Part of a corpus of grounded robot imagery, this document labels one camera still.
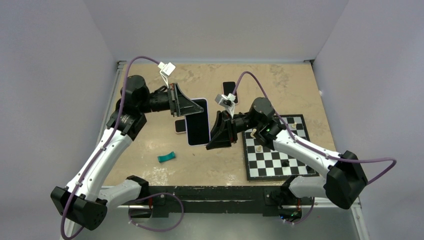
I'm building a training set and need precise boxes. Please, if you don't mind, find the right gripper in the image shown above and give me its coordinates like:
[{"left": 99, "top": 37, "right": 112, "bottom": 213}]
[{"left": 204, "top": 110, "right": 261, "bottom": 151}]

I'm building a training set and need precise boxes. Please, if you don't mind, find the white chess piece left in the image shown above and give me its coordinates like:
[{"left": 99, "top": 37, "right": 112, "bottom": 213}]
[{"left": 250, "top": 128, "right": 257, "bottom": 139}]

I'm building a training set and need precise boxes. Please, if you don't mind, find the black chess piece lower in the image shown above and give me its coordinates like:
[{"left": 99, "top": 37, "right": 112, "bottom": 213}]
[{"left": 281, "top": 159, "right": 290, "bottom": 167}]

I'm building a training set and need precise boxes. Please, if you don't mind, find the black phone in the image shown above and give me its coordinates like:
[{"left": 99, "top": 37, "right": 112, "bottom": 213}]
[{"left": 186, "top": 99, "right": 210, "bottom": 146}]

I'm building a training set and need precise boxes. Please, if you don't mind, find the black base frame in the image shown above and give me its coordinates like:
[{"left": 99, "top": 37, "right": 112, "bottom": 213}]
[{"left": 132, "top": 185, "right": 312, "bottom": 218}]

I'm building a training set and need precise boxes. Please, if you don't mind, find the lilac phone case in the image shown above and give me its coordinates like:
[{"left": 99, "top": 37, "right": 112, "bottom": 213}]
[{"left": 184, "top": 97, "right": 212, "bottom": 148}]

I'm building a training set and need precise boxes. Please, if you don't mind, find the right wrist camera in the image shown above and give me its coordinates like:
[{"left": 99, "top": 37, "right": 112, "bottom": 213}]
[{"left": 215, "top": 93, "right": 236, "bottom": 118}]

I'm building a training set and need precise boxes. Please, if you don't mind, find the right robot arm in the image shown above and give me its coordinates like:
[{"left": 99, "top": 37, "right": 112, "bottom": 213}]
[{"left": 206, "top": 93, "right": 368, "bottom": 210}]

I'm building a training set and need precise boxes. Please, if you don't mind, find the chessboard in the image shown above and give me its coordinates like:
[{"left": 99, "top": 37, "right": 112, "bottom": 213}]
[{"left": 241, "top": 129, "right": 319, "bottom": 181}]

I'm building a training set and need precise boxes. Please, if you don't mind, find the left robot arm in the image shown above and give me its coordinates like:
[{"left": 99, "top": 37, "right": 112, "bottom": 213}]
[{"left": 50, "top": 75, "right": 206, "bottom": 239}]

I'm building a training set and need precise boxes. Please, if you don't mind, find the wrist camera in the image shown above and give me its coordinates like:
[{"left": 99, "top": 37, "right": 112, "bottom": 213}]
[
  {"left": 157, "top": 62, "right": 176, "bottom": 87},
  {"left": 215, "top": 93, "right": 236, "bottom": 118}
]

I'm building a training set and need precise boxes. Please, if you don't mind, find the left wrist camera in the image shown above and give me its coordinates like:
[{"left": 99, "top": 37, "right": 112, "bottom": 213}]
[{"left": 157, "top": 62, "right": 176, "bottom": 87}]

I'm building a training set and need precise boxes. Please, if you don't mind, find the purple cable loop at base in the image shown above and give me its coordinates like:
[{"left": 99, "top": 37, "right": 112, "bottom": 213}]
[{"left": 128, "top": 192, "right": 185, "bottom": 233}]

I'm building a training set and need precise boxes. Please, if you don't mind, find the teal curved piece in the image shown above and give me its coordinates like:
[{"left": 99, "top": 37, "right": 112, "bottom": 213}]
[{"left": 157, "top": 151, "right": 176, "bottom": 163}]

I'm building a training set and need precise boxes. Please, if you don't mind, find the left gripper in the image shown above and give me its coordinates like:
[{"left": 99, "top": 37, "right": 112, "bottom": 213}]
[{"left": 137, "top": 82, "right": 203, "bottom": 116}]

